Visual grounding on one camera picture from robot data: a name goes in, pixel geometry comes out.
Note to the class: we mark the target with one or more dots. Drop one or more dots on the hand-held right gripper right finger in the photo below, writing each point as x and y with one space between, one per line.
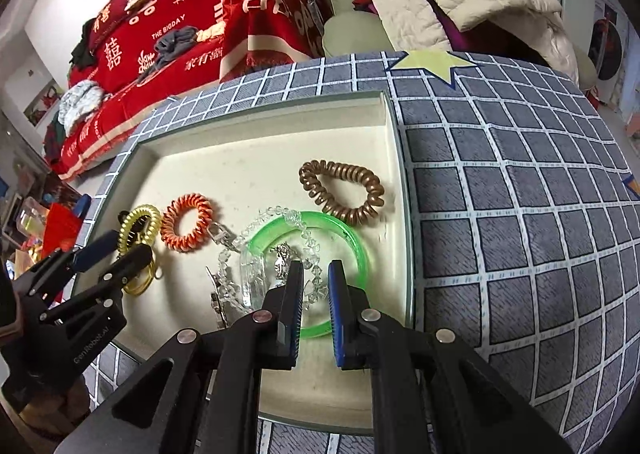
336 329

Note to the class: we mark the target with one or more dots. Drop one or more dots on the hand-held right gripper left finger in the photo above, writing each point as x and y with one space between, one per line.
295 334

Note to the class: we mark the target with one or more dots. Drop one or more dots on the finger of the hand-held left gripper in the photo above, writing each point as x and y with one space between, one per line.
95 251
130 264

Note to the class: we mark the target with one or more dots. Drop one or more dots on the small silver charm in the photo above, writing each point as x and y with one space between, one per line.
281 255

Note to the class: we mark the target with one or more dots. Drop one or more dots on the green translucent bangle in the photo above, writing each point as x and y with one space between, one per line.
352 246

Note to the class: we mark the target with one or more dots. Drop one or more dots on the silver hair clip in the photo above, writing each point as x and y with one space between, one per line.
216 301

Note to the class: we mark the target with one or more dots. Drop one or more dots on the white shallow tray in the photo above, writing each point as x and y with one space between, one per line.
250 158

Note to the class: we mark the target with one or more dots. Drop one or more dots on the pale blue white cloth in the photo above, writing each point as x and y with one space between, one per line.
80 101

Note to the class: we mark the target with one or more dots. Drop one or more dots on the grey checked tablecloth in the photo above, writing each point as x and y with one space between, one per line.
500 209

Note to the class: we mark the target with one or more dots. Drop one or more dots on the black garment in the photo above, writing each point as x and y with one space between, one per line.
82 43

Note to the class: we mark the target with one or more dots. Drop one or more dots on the grey garment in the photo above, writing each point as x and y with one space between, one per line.
170 46

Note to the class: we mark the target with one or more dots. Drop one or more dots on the red patterned cushion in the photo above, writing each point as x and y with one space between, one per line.
120 3

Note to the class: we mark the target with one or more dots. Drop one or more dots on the red printed blanket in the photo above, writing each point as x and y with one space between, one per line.
200 8

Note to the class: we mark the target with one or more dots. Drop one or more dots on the pale green armchair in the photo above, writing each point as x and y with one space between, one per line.
345 33

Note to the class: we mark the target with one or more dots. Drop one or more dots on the purple garment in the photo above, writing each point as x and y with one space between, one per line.
467 31

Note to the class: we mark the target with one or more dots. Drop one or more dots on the white washing machine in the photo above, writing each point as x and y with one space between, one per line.
607 43

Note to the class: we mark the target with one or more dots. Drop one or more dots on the unframed wall picture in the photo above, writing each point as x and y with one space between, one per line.
44 103

